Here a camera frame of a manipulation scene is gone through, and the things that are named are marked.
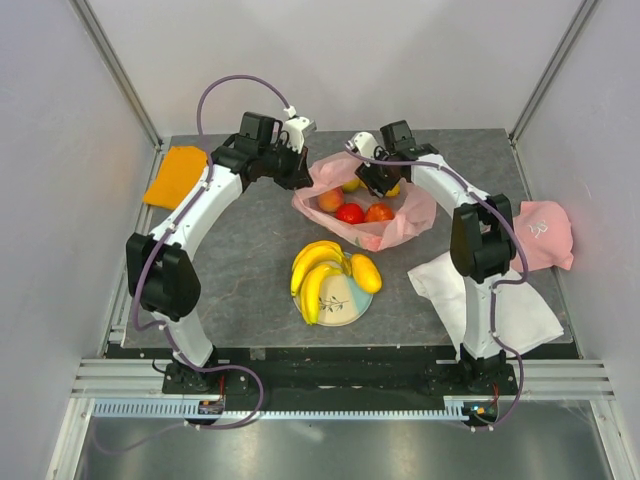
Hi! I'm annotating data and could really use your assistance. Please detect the beige and blue plate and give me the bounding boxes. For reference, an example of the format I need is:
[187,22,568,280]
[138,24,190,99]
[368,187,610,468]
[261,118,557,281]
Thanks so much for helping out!
[293,262,373,327]

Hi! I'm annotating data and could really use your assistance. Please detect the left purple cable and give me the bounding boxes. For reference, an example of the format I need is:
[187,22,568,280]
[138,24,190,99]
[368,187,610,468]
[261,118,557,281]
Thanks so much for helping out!
[134,74,296,371]

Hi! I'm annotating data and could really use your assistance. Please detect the peach fruit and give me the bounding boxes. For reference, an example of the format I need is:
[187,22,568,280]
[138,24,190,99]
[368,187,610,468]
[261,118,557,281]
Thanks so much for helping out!
[317,187,344,214]

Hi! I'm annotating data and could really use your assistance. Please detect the slotted cable duct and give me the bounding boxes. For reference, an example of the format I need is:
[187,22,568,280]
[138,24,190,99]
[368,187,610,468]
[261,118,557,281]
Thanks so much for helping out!
[92,398,496,422]

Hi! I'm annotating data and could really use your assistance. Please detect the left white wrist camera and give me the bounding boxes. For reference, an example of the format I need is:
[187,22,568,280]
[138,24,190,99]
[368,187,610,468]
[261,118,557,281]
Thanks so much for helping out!
[280,105,317,153]

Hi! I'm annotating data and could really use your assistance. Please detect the red tomato fruit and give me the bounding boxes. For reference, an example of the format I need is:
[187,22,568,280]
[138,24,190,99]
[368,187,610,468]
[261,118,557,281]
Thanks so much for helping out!
[335,203,365,225]

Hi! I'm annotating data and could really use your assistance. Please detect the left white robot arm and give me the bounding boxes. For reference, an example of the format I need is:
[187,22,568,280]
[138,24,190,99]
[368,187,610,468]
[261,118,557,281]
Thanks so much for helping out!
[126,112,316,393]

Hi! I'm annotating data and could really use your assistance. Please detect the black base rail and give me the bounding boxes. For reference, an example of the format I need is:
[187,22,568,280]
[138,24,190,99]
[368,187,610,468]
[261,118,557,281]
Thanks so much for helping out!
[162,346,518,397]

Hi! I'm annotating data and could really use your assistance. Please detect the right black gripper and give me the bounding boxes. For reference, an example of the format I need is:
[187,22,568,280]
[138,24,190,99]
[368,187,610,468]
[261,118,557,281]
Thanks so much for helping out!
[355,144,402,199]

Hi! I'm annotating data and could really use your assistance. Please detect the orange folded cloth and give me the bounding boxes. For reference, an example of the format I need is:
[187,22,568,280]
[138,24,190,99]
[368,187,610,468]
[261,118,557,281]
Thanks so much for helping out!
[142,146,207,211]

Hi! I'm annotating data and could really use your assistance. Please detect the white folded cloth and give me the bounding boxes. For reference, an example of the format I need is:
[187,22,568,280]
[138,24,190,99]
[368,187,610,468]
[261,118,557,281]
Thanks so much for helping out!
[408,253,564,354]

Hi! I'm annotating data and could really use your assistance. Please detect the yellow mango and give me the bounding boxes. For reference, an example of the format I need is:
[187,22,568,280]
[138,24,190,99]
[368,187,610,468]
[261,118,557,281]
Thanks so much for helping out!
[350,254,383,295]
[341,178,401,197]

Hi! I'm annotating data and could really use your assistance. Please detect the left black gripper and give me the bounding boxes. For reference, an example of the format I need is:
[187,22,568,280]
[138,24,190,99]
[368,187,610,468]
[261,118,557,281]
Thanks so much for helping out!
[259,139,313,192]

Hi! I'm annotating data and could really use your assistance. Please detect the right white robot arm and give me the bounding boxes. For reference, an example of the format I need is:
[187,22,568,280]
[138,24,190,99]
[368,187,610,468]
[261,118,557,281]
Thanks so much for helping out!
[346,120,517,394]

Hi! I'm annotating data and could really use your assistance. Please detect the pink peach plastic bag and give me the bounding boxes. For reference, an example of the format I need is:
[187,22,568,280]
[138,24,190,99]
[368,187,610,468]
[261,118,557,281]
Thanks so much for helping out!
[292,153,436,252]

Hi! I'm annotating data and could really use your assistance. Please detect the yellow banana bunch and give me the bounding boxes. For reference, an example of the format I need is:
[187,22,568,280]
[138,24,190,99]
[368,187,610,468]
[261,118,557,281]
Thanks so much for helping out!
[290,240,352,297]
[300,263,343,325]

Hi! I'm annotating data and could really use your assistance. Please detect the pink cap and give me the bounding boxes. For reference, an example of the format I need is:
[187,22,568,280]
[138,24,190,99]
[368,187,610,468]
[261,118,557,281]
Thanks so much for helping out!
[514,201,574,271]

